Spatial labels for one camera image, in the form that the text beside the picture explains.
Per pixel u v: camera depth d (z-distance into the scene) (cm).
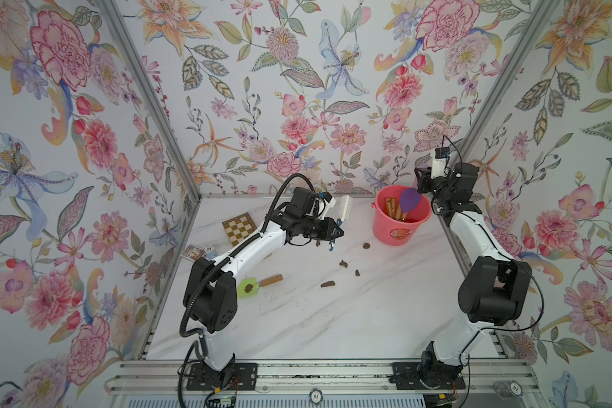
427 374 68
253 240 55
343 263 99
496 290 50
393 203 104
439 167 77
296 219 65
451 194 69
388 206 103
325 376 75
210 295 47
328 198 77
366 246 104
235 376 73
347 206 81
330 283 93
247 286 93
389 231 96
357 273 96
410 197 95
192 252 100
